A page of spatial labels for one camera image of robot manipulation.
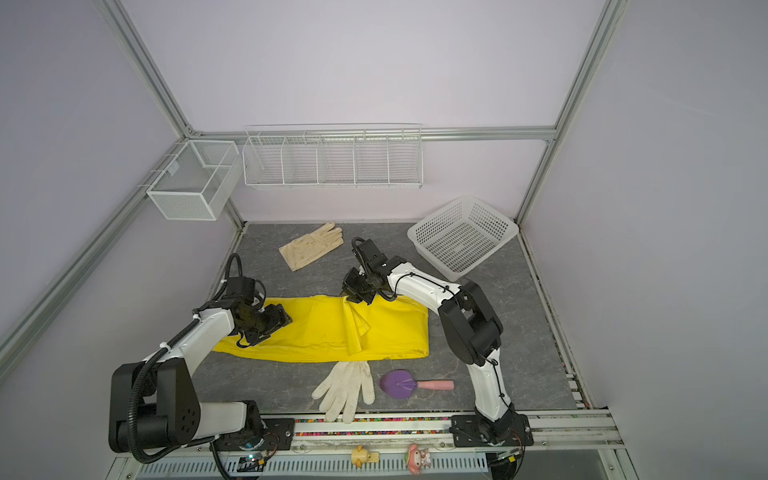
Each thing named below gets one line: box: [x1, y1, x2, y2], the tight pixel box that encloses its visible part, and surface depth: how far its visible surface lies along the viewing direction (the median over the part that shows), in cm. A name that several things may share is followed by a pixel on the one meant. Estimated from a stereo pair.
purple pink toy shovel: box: [380, 370, 455, 399], surface depth 82 cm
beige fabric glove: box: [279, 221, 344, 272], surface depth 115 cm
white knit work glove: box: [311, 361, 375, 424], surface depth 82 cm
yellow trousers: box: [212, 296, 430, 362], surface depth 89 cm
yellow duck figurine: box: [351, 445, 380, 468], surface depth 70 cm
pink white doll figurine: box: [404, 444, 432, 476], surface depth 69 cm
